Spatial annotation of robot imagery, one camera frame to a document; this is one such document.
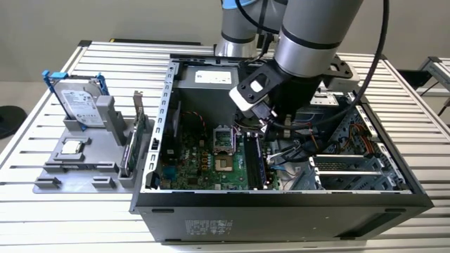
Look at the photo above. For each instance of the CPU socket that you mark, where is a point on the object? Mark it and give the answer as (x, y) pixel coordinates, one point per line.
(224, 163)

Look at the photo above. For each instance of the hard disk in blue carrier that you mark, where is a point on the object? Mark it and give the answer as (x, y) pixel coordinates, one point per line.
(79, 105)

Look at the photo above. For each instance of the green motherboard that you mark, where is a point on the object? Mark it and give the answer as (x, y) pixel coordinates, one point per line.
(196, 160)

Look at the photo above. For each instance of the graphics card with metal bracket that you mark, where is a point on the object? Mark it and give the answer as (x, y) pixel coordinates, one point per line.
(135, 137)

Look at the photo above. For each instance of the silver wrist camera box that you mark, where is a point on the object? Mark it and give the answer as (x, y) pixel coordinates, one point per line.
(342, 83)
(246, 102)

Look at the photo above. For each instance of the black RAM slot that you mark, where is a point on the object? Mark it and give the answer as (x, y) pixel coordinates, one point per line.
(247, 163)
(251, 163)

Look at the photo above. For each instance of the perforated metal disk bay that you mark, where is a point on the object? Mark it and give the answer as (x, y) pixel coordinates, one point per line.
(351, 171)

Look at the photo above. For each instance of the grey metal drive cage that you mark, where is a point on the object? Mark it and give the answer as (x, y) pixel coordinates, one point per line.
(324, 101)

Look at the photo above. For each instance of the black round floor base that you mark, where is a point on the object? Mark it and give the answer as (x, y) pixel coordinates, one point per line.
(11, 121)

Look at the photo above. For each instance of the aluminium frame side table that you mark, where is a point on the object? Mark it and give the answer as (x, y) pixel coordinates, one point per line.
(435, 66)

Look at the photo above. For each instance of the black bar behind table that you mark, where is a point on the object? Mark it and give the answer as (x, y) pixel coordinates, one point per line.
(155, 41)

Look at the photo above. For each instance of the grey power supply unit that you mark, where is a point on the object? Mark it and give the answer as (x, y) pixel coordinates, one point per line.
(207, 105)

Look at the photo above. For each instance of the grey parts rack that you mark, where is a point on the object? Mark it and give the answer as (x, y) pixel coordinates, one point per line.
(97, 153)

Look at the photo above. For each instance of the silver CPU chip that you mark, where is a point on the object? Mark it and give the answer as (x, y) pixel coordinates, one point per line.
(72, 147)

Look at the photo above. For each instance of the black open PC case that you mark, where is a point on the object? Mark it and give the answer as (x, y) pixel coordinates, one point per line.
(280, 224)

